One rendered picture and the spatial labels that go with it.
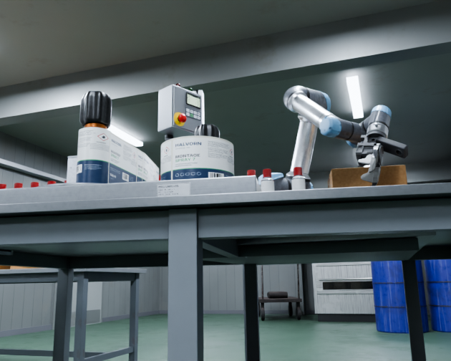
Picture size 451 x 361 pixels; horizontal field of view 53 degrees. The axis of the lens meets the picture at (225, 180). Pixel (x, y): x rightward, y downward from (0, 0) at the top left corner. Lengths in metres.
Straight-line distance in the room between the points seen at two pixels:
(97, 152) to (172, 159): 0.20
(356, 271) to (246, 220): 7.11
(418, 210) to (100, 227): 0.64
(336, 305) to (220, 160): 6.98
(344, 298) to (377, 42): 4.93
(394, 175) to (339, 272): 6.10
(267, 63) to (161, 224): 3.35
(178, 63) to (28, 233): 3.60
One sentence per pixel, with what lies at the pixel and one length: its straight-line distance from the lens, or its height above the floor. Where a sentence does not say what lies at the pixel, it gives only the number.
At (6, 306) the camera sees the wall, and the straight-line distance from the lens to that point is 7.25.
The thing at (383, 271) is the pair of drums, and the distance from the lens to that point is 6.41.
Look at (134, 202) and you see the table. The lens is 0.94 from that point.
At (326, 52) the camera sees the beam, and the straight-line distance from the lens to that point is 4.13.
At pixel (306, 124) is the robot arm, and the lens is 2.13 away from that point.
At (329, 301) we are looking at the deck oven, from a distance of 8.05.
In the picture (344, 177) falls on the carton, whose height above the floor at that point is 1.08.
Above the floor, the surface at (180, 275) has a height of 0.67.
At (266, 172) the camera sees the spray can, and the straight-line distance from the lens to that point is 1.75.
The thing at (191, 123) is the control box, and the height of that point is 1.32.
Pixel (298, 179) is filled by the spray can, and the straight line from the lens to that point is 1.73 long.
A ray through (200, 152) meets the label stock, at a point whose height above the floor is 0.98.
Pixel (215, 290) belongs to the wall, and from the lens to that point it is 10.47.
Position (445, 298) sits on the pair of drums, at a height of 0.42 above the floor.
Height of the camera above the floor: 0.66
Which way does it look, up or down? 13 degrees up
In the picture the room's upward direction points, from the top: 1 degrees counter-clockwise
